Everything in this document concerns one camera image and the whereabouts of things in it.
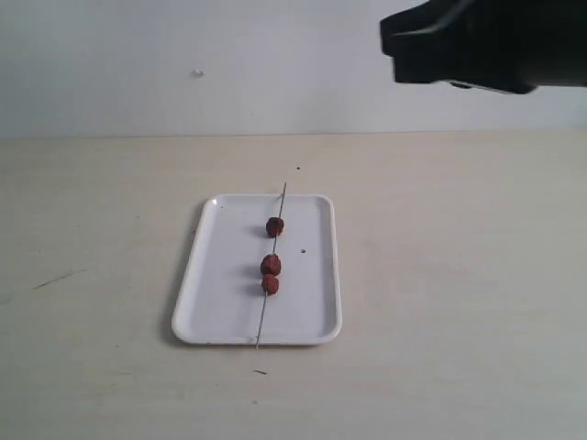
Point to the red berry bottom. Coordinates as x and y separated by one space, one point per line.
274 227

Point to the white rectangular plastic tray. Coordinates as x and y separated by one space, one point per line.
220 299

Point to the red berry top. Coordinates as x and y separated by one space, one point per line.
270 284

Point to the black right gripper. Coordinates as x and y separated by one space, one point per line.
511 47

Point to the red berry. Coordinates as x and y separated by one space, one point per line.
271 265
274 227
270 284

